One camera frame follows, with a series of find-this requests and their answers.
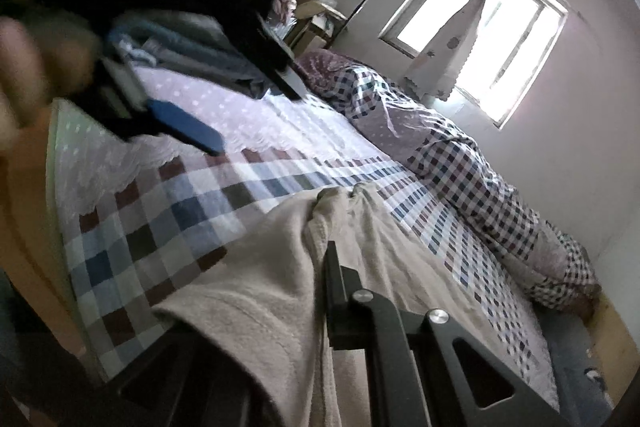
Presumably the beige long-sleeve garment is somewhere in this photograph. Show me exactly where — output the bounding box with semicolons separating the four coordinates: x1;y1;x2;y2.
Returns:
153;184;509;426

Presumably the person's left hand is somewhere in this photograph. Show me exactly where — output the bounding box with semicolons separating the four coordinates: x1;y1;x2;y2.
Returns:
1;17;100;154

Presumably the checkered bed sheet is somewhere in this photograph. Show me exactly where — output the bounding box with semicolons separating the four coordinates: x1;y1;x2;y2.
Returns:
46;66;561;413

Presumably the pink cloth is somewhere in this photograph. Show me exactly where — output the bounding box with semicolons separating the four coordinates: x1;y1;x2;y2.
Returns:
269;0;297;25

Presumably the blue-grey cartoon pillow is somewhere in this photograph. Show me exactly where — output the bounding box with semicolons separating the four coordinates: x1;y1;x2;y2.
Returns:
535;306;613;426

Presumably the checkered rolled duvet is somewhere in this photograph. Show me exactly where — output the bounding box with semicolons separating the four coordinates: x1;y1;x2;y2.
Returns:
296;49;600;317

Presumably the white patterned curtain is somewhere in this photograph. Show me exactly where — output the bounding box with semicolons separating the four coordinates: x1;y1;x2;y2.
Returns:
402;0;486;103

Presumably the window with frame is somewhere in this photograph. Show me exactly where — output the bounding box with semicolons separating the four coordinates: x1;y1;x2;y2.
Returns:
380;0;570;127

